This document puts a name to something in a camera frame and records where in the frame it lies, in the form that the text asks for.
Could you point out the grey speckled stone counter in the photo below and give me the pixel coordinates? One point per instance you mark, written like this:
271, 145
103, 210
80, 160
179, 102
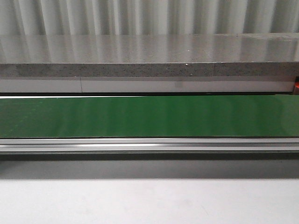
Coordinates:
273, 54

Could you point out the green conveyor belt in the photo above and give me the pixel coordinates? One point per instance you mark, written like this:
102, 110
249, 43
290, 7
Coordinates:
151, 116

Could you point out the white corrugated curtain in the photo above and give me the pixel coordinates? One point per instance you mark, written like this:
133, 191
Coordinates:
147, 17

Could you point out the aluminium conveyor front rail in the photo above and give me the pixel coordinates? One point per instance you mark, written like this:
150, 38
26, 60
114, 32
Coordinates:
147, 145

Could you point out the white conveyor back rail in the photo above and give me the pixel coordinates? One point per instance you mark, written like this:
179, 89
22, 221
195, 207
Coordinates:
147, 84

